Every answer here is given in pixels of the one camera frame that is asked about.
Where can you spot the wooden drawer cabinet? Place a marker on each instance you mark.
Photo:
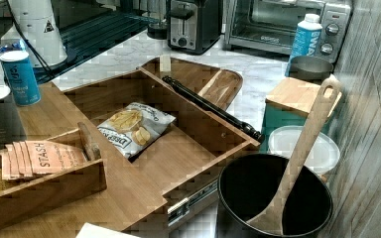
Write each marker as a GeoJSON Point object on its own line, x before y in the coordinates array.
{"type": "Point", "coordinates": [111, 191]}

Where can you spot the silver toaster oven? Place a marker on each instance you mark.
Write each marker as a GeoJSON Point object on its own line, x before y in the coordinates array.
{"type": "Point", "coordinates": [270, 25]}

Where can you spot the blue white-capped bottle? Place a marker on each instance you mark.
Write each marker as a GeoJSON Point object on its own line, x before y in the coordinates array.
{"type": "Point", "coordinates": [306, 39]}

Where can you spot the clear jar with white lid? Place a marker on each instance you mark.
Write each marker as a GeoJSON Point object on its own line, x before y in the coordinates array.
{"type": "Point", "coordinates": [324, 154]}

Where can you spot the wooden spatula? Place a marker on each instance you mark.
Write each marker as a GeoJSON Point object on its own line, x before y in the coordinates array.
{"type": "Point", "coordinates": [270, 219]}

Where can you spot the teal canister with wooden lid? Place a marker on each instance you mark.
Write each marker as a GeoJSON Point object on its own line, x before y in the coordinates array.
{"type": "Point", "coordinates": [287, 104]}

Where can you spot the blue salt canister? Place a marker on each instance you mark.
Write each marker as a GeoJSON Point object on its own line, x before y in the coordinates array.
{"type": "Point", "coordinates": [20, 75]}

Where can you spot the dark canister with white lid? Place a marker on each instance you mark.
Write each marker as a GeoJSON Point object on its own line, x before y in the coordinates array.
{"type": "Point", "coordinates": [11, 128]}

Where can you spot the wooden serving tray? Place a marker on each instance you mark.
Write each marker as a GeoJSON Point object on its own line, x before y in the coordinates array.
{"type": "Point", "coordinates": [217, 85]}

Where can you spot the wooden tea organizer box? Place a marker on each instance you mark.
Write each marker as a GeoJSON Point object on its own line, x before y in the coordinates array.
{"type": "Point", "coordinates": [28, 199]}

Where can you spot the wooden drawer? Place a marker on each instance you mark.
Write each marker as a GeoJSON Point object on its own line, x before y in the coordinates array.
{"type": "Point", "coordinates": [193, 149]}

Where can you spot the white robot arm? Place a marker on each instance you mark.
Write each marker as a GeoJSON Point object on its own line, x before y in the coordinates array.
{"type": "Point", "coordinates": [35, 19]}

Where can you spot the metal drawer slide rail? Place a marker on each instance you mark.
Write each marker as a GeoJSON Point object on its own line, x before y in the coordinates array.
{"type": "Point", "coordinates": [192, 204]}

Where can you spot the black toaster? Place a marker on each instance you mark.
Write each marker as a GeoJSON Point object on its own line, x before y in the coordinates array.
{"type": "Point", "coordinates": [194, 25]}

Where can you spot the black drawer handle bar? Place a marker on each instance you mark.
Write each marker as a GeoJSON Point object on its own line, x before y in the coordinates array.
{"type": "Point", "coordinates": [208, 106]}

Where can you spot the bag of potato chips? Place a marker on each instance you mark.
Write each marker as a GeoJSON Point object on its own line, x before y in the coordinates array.
{"type": "Point", "coordinates": [135, 127]}

